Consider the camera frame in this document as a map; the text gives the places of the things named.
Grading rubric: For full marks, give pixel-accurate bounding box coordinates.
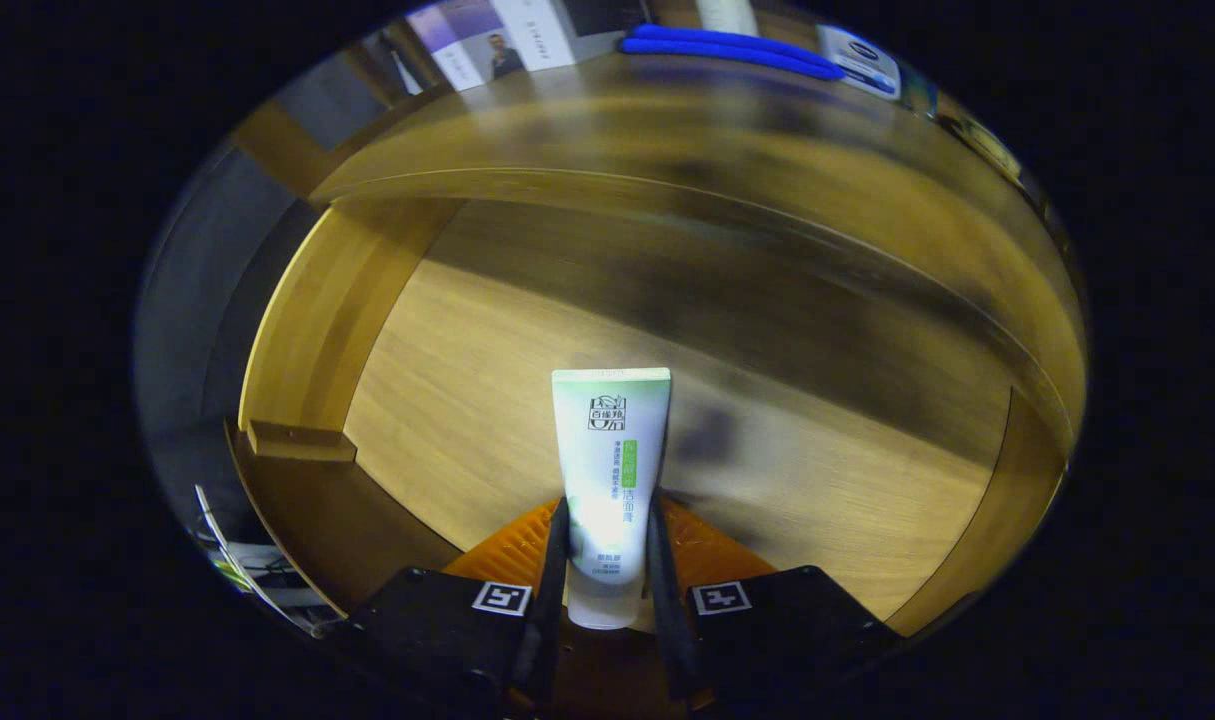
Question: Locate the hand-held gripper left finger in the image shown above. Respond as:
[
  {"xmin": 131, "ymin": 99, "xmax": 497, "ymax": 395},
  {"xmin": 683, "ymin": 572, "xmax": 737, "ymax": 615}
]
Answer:
[{"xmin": 342, "ymin": 497, "xmax": 571, "ymax": 711}]

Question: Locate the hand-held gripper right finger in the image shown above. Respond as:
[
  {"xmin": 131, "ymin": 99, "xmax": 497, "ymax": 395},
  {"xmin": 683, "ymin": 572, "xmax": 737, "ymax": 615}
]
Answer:
[{"xmin": 647, "ymin": 495, "xmax": 898, "ymax": 706}]

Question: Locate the wooden drawer with black knob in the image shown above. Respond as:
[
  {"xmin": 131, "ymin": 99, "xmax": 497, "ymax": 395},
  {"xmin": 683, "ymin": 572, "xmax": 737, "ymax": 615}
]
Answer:
[{"xmin": 225, "ymin": 195, "xmax": 1073, "ymax": 641}]

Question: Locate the white and green tube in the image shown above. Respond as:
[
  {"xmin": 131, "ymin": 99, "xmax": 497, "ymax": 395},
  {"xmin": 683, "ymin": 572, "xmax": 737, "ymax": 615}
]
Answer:
[{"xmin": 552, "ymin": 368, "xmax": 672, "ymax": 631}]

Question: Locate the wooden countertop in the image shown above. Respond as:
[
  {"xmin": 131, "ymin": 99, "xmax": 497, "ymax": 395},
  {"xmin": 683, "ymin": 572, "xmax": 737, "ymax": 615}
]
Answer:
[{"xmin": 307, "ymin": 50, "xmax": 1088, "ymax": 451}]

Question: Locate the white bottle with blue cap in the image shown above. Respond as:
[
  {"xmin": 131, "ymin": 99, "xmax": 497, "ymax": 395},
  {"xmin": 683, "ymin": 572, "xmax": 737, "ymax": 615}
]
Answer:
[{"xmin": 817, "ymin": 24, "xmax": 903, "ymax": 101}]

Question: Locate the folded blue cloth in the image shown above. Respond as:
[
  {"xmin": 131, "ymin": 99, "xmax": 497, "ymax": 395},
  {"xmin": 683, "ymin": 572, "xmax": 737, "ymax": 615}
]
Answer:
[{"xmin": 619, "ymin": 23, "xmax": 848, "ymax": 83}]

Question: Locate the purple book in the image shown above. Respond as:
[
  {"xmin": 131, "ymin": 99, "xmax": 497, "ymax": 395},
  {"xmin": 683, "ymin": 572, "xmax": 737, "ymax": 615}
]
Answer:
[{"xmin": 407, "ymin": 0, "xmax": 488, "ymax": 93}]

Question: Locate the thick white book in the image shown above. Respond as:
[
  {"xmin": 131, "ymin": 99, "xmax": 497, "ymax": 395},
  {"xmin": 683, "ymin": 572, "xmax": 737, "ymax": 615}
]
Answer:
[{"xmin": 492, "ymin": 0, "xmax": 658, "ymax": 73}]

